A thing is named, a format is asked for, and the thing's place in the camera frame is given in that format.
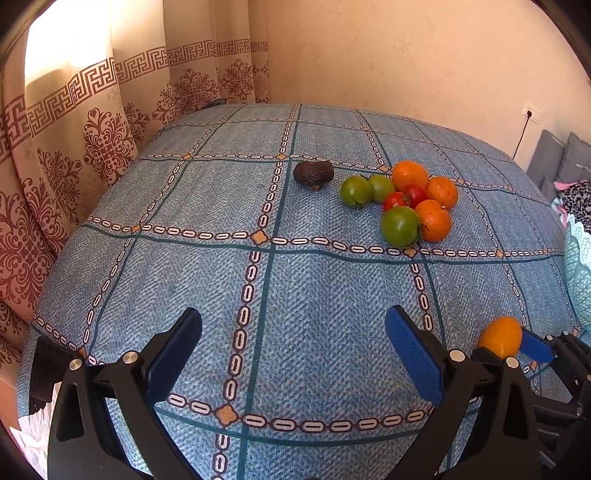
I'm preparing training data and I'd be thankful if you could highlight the blue patterned bedspread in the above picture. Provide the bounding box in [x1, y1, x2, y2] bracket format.
[17, 105, 583, 479]

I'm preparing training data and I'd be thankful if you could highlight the grey cushion stack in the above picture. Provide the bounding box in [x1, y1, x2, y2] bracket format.
[527, 130, 591, 202]

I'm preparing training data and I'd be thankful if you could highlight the pink blanket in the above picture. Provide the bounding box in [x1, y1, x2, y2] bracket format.
[551, 181, 577, 217]

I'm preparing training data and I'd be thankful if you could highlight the red tomato front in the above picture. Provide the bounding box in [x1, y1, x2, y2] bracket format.
[383, 191, 408, 212]

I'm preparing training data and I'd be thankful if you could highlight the yellow orange fruit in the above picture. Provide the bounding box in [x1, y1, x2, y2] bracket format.
[478, 316, 523, 359]

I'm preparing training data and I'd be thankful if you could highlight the orange front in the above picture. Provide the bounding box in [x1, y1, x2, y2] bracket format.
[415, 199, 453, 243]

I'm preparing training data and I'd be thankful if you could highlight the black power cable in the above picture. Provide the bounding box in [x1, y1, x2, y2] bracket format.
[511, 110, 533, 161]

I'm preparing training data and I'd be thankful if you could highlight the dark brown avocado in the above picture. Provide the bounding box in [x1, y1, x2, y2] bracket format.
[294, 161, 335, 191]

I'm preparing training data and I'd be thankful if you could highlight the orange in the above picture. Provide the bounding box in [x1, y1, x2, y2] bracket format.
[415, 199, 453, 243]
[392, 160, 429, 191]
[426, 176, 459, 210]

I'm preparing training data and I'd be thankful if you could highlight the red tomato back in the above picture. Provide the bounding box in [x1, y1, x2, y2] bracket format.
[404, 185, 428, 209]

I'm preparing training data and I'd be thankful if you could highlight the large green tomato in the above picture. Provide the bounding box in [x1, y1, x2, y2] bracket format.
[381, 206, 421, 249]

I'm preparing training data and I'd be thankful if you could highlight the beige patterned curtain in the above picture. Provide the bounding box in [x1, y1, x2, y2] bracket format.
[1, 0, 270, 428]

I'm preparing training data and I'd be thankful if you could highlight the light blue plastic basket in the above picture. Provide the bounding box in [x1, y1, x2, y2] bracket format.
[564, 214, 591, 329]

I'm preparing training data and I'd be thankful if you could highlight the black white leopard cloth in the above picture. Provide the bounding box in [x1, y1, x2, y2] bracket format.
[570, 180, 591, 233]

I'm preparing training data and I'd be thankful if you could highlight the red tomato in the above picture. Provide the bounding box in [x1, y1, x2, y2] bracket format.
[404, 185, 428, 209]
[383, 191, 408, 212]

